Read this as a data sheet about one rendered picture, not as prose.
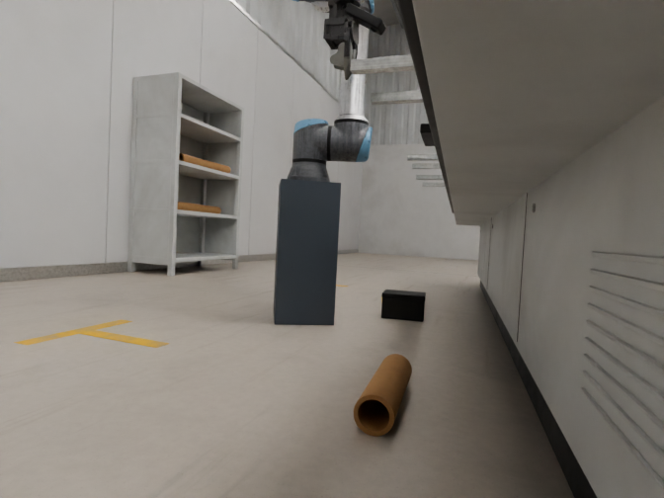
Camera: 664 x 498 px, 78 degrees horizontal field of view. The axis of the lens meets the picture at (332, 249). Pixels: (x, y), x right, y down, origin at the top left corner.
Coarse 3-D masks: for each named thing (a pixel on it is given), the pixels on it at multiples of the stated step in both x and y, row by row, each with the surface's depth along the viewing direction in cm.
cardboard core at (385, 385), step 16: (384, 368) 96; (400, 368) 98; (368, 384) 88; (384, 384) 85; (400, 384) 90; (368, 400) 88; (384, 400) 78; (400, 400) 86; (368, 416) 84; (384, 416) 86; (368, 432) 79; (384, 432) 78
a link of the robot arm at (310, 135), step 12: (312, 120) 173; (300, 132) 174; (312, 132) 173; (324, 132) 173; (300, 144) 174; (312, 144) 173; (324, 144) 173; (300, 156) 174; (312, 156) 174; (324, 156) 177
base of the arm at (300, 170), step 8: (296, 160) 175; (304, 160) 174; (312, 160) 174; (320, 160) 175; (296, 168) 175; (304, 168) 173; (312, 168) 173; (320, 168) 175; (288, 176) 178; (296, 176) 173; (304, 176) 172; (312, 176) 172; (320, 176) 174; (328, 176) 179
